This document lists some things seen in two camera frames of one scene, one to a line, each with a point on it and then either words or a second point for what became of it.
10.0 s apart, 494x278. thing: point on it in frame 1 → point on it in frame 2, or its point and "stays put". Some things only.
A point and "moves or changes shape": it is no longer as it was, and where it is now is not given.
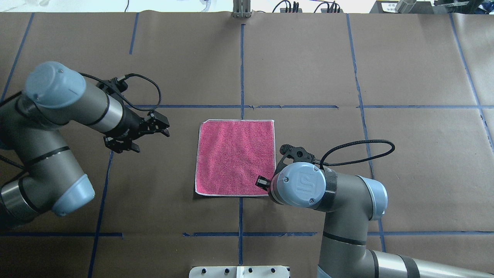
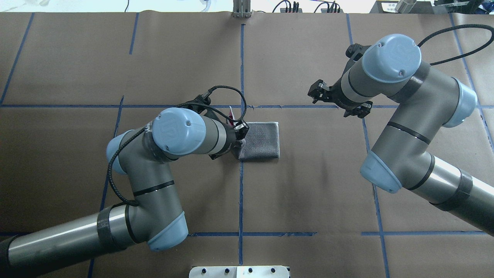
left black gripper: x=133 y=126 → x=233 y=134
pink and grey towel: x=231 y=155 moves or changes shape
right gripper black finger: x=263 y=182 → x=319 y=90
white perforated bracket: x=250 y=272 stays put
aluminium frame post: x=241 y=8 stays put
